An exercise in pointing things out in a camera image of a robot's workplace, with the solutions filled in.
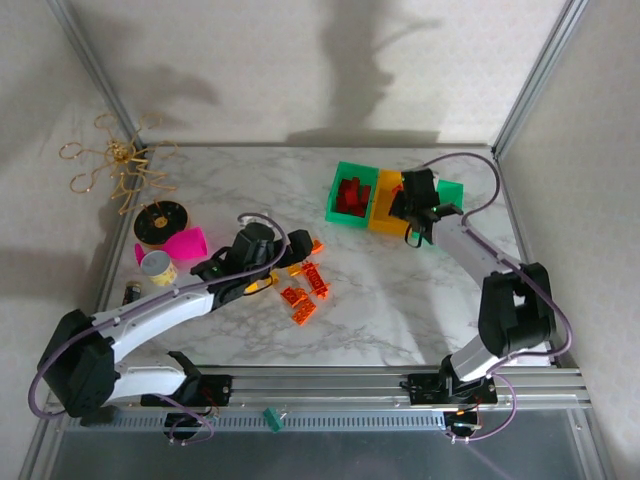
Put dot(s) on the long orange lego brick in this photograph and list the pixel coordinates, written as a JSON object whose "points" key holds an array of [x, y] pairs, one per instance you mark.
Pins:
{"points": [[316, 281]]}

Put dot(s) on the yellow lego brick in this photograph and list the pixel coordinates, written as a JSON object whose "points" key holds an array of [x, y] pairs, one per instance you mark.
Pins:
{"points": [[257, 287], [274, 279]]}

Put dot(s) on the slim red lego piece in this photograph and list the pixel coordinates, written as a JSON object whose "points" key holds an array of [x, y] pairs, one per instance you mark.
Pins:
{"points": [[367, 195]]}

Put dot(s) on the red lego brick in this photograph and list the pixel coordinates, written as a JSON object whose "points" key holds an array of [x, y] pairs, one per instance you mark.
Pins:
{"points": [[355, 200], [346, 188], [357, 185], [360, 211], [343, 204]]}

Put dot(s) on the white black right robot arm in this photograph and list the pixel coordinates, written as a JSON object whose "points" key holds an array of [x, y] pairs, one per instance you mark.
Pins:
{"points": [[465, 245]]}

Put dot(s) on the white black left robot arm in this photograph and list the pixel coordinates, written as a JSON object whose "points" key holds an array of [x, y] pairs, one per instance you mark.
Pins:
{"points": [[150, 315]]}

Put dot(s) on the yellow plastic bin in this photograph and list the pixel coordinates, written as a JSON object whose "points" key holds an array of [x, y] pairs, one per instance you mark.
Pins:
{"points": [[382, 220]]}

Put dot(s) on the green bin with notched rim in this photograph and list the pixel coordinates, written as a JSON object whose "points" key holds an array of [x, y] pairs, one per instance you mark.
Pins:
{"points": [[332, 212]]}

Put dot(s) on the pink plastic cup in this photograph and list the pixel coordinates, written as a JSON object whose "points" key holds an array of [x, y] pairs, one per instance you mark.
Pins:
{"points": [[190, 245]]}

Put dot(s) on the black round disc gold centre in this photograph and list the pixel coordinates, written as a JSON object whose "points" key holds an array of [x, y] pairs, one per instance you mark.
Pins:
{"points": [[172, 217]]}

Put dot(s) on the small white yellow can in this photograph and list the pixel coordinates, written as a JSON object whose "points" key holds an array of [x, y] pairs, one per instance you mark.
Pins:
{"points": [[159, 266]]}

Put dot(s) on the pink plastic piece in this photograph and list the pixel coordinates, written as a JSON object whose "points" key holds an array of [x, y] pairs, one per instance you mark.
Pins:
{"points": [[139, 252]]}

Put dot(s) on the small dark bottle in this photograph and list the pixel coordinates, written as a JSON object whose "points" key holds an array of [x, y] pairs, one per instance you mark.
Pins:
{"points": [[131, 292]]}

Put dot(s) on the green connector block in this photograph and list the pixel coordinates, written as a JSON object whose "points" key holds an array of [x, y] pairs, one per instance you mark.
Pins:
{"points": [[272, 420]]}

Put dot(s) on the black left controller box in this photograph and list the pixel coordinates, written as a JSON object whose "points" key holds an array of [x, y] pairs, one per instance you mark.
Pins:
{"points": [[181, 422]]}

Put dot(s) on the black controller box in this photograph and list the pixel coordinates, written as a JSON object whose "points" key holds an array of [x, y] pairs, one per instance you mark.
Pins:
{"points": [[462, 422], [181, 422]]}

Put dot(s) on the black right controller box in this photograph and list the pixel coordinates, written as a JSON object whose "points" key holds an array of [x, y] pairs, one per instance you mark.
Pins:
{"points": [[462, 422]]}

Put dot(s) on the black clamp knob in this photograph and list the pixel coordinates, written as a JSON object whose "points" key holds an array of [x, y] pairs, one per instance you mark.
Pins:
{"points": [[102, 420]]}

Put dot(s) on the right aluminium side rail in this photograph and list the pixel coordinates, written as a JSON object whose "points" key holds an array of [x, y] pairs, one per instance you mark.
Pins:
{"points": [[510, 210]]}

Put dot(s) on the aluminium side rail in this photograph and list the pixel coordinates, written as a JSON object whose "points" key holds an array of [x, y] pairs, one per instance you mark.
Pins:
{"points": [[510, 210], [119, 240]]}

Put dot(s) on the aluminium front rail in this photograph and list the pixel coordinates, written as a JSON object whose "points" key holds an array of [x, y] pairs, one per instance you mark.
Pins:
{"points": [[325, 385]]}

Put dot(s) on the left aluminium side rail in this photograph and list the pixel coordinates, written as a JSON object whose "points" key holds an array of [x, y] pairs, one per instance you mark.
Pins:
{"points": [[119, 240]]}

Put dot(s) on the right aluminium corner post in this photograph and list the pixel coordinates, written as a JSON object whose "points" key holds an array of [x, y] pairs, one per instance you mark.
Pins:
{"points": [[537, 75]]}

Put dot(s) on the aluminium corner post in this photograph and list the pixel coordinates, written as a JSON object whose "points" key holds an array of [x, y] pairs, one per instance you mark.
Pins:
{"points": [[96, 70], [537, 75]]}

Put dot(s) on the left aluminium corner post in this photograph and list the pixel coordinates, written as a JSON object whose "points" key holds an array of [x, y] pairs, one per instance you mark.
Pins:
{"points": [[96, 70]]}

